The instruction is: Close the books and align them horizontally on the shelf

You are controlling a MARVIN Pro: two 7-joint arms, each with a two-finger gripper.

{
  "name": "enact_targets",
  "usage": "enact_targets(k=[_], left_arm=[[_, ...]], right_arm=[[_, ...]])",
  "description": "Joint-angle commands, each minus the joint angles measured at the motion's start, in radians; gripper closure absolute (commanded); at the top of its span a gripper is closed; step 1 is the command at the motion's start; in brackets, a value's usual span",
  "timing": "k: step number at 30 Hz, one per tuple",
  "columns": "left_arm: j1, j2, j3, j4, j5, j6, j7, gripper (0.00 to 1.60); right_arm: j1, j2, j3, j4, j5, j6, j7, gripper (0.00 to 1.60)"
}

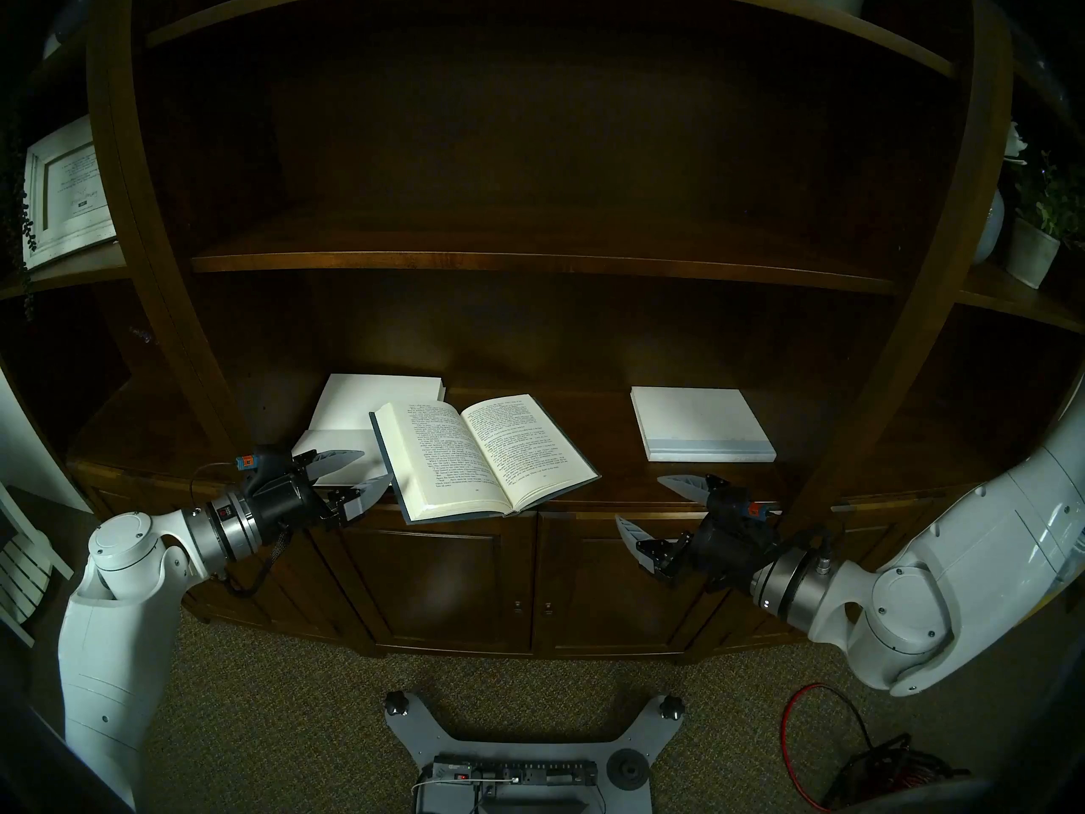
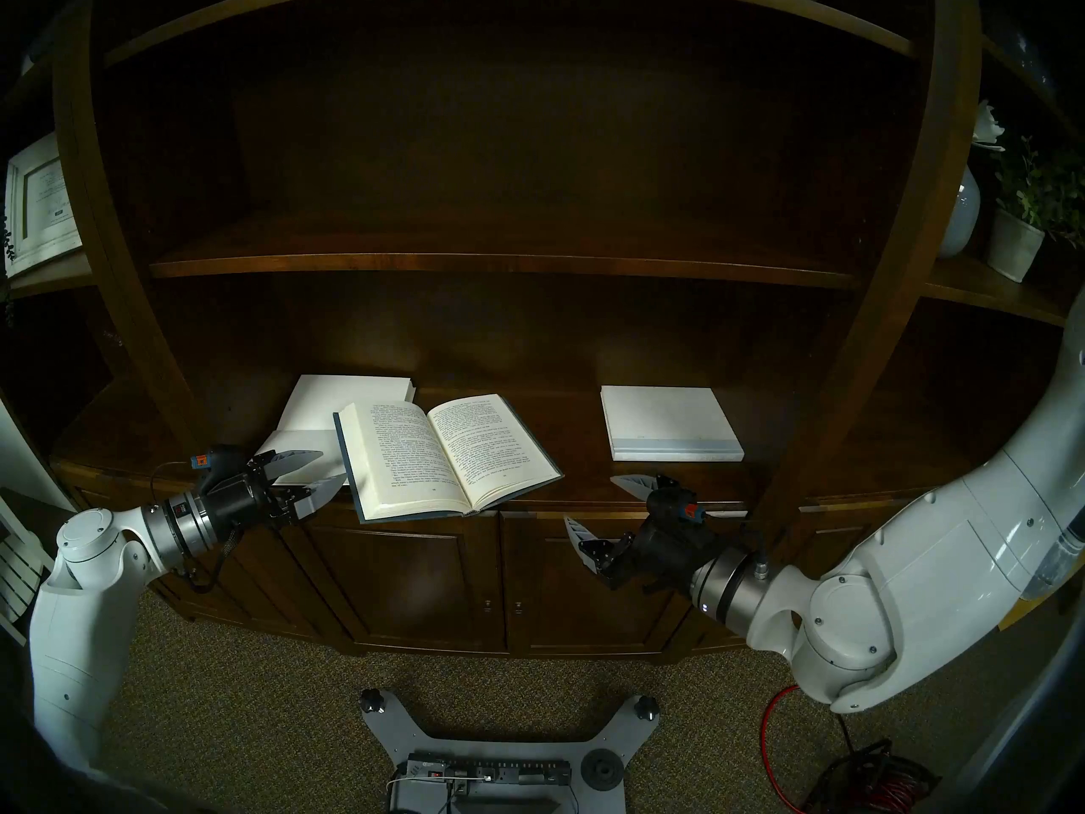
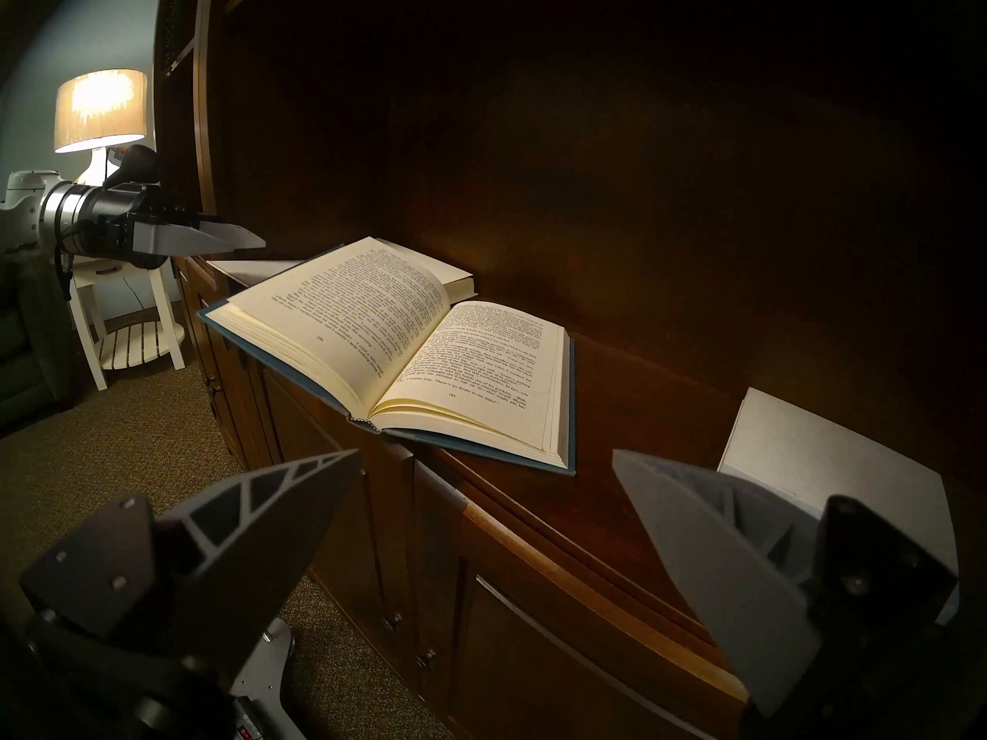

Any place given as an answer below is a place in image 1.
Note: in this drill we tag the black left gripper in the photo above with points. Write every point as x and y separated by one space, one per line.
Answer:
292 503

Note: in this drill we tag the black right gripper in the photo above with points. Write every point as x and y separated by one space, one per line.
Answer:
725 554

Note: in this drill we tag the white book with round emblem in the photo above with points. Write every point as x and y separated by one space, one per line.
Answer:
373 401

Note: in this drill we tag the blue hardcover book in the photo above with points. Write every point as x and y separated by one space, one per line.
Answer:
441 456

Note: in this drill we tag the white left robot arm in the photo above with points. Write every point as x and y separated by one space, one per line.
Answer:
110 651

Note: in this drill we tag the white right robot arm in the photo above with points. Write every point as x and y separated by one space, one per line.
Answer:
975 549

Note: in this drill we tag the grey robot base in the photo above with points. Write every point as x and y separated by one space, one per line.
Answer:
424 736

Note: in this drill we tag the white book with pale-blue band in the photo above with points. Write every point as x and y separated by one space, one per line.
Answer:
695 422

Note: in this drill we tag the grey electronics box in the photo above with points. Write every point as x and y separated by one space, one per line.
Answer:
517 772

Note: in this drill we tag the white slatted side table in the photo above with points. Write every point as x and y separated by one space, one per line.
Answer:
21 566

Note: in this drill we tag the dark wooden bookshelf cabinet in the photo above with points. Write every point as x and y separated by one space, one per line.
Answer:
542 142

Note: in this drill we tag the white framed certificate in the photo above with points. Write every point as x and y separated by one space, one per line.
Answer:
72 189

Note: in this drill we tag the dark hanging bead plant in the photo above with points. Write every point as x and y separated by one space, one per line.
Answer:
19 219

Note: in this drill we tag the round white vase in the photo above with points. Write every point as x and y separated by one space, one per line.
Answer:
990 227

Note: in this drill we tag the white plant pot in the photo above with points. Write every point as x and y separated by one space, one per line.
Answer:
1030 257

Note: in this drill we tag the green potted plant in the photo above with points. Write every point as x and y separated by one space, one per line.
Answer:
1055 202

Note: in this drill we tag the left wrist camera orange tip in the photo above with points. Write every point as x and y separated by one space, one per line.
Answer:
267 462

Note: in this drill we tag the wrist camera orange tip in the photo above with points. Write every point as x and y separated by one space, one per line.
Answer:
753 509
267 462

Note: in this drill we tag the right wrist camera orange tip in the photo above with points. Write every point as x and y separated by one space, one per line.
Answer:
753 509

